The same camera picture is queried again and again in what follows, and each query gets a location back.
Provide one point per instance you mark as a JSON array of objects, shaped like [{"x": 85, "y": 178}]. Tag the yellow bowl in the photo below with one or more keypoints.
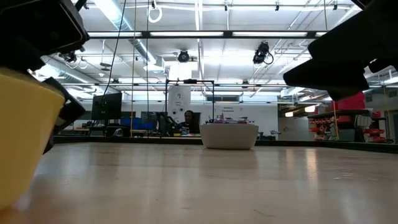
[{"x": 25, "y": 130}]

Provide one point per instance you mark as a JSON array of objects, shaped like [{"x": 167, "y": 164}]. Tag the black monitor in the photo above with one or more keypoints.
[{"x": 107, "y": 106}]

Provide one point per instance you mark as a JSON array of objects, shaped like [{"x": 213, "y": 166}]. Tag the frame light bar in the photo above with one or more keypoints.
[{"x": 186, "y": 34}]

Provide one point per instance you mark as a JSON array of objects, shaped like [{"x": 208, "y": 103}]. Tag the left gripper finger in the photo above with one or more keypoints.
[
  {"x": 70, "y": 109},
  {"x": 18, "y": 57}
]

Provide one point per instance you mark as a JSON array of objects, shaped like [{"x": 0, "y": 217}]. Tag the person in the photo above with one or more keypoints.
[{"x": 188, "y": 123}]

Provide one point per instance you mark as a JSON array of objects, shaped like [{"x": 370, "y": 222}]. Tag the large red bin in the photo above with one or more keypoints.
[{"x": 349, "y": 102}]

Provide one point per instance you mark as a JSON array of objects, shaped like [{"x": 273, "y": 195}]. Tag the white bowl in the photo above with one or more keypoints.
[{"x": 228, "y": 137}]

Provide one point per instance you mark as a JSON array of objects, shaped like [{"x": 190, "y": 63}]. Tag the blue storage bins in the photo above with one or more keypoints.
[{"x": 136, "y": 124}]

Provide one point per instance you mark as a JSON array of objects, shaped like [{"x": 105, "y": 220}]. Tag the silver ceiling duct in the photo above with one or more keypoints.
[{"x": 136, "y": 43}]

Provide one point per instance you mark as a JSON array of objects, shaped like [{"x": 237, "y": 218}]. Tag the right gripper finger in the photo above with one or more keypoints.
[
  {"x": 326, "y": 76},
  {"x": 348, "y": 95}
]

